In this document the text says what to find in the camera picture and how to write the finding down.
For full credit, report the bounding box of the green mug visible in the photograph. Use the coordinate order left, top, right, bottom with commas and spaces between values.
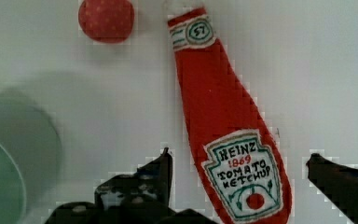
0, 93, 62, 224

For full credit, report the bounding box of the red plush ketchup bottle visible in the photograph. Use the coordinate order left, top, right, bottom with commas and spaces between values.
168, 4, 292, 224

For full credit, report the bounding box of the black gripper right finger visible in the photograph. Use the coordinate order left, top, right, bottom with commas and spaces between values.
306, 153, 358, 224

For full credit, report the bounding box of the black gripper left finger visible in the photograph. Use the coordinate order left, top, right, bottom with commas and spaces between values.
45, 148, 217, 224

